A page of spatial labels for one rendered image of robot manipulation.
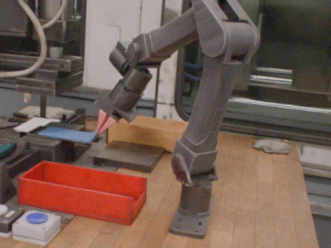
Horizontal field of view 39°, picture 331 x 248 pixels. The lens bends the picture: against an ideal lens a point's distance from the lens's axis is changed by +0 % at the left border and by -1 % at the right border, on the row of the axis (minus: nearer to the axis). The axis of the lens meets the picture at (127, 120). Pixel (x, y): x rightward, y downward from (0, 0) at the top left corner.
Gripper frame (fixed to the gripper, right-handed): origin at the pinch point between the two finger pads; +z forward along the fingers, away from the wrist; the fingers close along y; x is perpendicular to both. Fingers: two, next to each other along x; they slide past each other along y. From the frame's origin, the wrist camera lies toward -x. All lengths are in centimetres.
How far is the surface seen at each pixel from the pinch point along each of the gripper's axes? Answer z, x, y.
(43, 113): 17.6, -26.3, 20.9
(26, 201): 12.2, 24.1, 1.0
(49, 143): 7.1, 6.9, 7.2
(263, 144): -14, -40, -40
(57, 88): -5.5, 7.7, 12.9
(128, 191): 1.2, 13.0, -14.6
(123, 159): 4.8, -7.6, -8.7
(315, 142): -23, -53, -55
